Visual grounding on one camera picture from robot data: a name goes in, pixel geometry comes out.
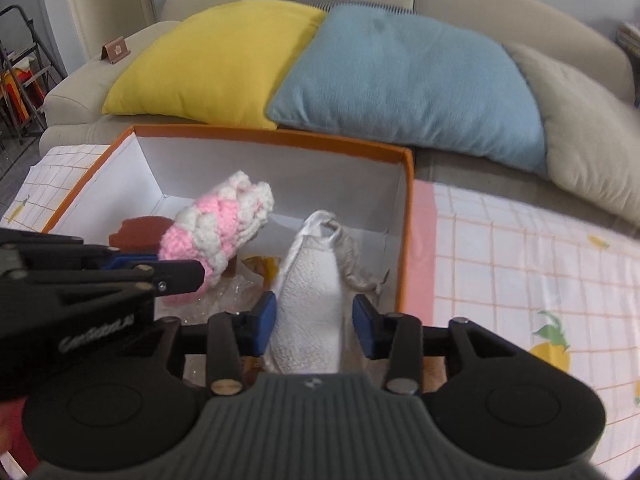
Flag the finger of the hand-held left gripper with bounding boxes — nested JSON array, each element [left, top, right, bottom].
[[0, 229, 160, 271], [30, 260, 206, 307]]

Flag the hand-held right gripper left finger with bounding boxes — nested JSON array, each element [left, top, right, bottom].
[[152, 292, 277, 395]]

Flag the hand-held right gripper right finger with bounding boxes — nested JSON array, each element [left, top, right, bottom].
[[351, 294, 528, 395]]

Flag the white fleece towel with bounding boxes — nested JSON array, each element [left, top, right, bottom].
[[262, 210, 351, 375]]

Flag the pink and white knitted item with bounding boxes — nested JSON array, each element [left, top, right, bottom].
[[159, 170, 276, 306]]

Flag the orange cardboard box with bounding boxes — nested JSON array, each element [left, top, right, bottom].
[[40, 124, 418, 318]]

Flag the dark red felt piece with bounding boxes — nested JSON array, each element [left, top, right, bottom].
[[107, 215, 173, 252]]

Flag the clear plastic wrap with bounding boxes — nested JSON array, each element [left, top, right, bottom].
[[182, 260, 273, 326]]

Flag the yellow packet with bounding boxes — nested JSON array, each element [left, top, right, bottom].
[[242, 255, 281, 286]]

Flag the dark red fabric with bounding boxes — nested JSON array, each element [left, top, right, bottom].
[[0, 397, 38, 476]]

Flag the lemon print checked tablecloth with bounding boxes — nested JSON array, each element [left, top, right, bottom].
[[0, 144, 640, 480]]

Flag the red and yellow boxes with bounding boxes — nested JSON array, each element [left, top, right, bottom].
[[0, 67, 46, 116]]

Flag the brown phone stand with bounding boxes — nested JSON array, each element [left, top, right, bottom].
[[101, 36, 132, 66]]

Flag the yellow pillow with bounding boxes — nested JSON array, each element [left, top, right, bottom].
[[101, 0, 328, 131]]

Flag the black metal folding rack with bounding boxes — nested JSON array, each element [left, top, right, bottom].
[[0, 5, 68, 146]]

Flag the blue pillow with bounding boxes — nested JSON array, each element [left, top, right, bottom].
[[265, 4, 548, 177]]

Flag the beige pillow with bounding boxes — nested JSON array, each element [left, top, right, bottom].
[[505, 42, 640, 226]]

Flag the pile of books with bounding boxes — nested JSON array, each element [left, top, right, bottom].
[[616, 20, 640, 61]]

